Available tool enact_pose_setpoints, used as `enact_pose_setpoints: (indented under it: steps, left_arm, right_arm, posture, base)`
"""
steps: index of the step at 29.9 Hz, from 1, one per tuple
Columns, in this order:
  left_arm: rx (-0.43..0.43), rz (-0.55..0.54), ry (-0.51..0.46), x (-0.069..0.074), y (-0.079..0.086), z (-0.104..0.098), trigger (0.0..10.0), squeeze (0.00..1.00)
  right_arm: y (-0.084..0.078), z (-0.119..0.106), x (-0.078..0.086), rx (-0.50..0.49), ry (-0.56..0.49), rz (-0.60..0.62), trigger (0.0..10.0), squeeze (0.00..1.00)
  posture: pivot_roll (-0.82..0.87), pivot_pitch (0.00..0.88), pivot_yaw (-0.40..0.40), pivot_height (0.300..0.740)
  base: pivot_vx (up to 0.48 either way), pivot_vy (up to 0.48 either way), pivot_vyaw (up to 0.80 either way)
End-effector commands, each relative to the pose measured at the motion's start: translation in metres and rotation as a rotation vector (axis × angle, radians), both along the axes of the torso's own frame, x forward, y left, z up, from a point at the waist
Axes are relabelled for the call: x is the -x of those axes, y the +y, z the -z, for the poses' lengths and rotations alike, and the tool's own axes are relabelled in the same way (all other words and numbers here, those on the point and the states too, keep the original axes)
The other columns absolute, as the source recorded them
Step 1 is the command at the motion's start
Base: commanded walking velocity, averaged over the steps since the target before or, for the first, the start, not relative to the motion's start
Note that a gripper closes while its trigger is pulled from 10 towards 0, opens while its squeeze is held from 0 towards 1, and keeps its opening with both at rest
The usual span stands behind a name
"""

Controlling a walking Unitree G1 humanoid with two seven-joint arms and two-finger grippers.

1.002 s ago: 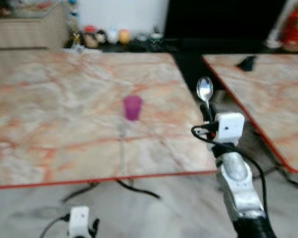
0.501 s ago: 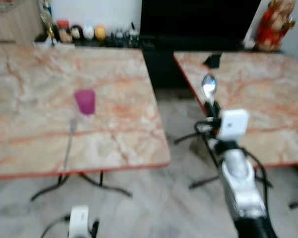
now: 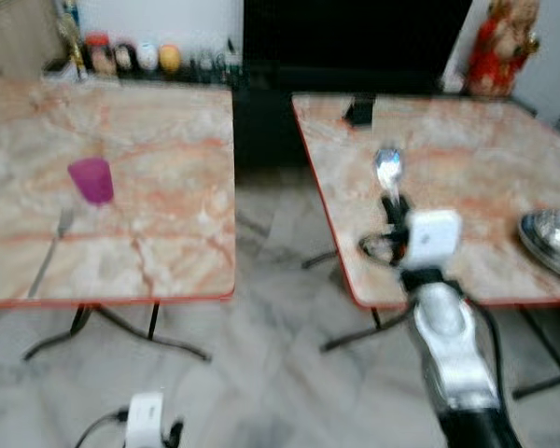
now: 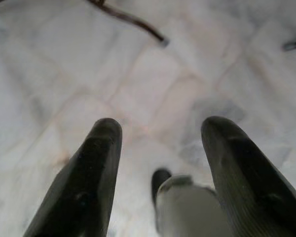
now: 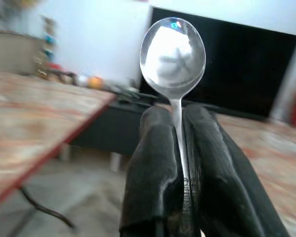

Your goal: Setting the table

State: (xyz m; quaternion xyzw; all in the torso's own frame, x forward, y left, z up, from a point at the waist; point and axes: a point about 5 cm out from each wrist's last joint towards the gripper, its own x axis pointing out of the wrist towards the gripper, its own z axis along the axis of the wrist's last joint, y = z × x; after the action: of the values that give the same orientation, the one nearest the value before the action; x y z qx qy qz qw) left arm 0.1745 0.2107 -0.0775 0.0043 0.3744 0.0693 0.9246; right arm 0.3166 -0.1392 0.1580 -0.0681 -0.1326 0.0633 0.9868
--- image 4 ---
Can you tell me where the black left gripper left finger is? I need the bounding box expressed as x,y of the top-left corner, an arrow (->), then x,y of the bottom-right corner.
23,118 -> 123,237

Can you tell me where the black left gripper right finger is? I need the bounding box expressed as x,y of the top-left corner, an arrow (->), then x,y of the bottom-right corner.
201,116 -> 296,237

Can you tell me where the black robot foot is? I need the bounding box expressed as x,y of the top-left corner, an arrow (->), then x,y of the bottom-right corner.
151,168 -> 172,205

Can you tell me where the dark metal chair leg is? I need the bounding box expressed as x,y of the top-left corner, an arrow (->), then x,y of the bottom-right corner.
283,39 -> 296,51
87,0 -> 169,47

